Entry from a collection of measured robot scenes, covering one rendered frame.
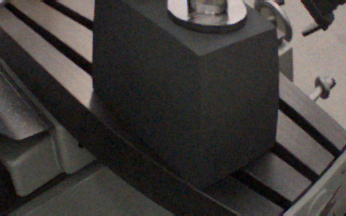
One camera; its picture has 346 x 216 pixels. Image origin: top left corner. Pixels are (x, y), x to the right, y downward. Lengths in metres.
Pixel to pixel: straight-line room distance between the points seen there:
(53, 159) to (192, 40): 0.44
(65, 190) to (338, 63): 1.65
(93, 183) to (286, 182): 0.44
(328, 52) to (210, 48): 1.97
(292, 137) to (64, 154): 0.36
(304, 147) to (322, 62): 1.74
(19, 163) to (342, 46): 1.89
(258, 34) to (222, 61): 0.06
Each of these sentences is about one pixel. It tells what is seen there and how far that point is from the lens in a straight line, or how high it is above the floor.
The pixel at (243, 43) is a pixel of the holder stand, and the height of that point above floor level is 1.15.
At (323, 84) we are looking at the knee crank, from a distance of 1.92.
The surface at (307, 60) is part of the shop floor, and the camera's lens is 2.90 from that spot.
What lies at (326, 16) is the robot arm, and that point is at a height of 1.14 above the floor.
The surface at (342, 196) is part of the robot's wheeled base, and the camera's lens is 1.63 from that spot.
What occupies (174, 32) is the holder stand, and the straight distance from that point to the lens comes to 1.04.
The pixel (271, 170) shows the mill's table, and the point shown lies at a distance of 1.15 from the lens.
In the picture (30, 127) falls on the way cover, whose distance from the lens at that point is 1.32.
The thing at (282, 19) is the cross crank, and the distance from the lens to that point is 1.87.
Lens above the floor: 1.78
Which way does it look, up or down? 41 degrees down
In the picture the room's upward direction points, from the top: 1 degrees counter-clockwise
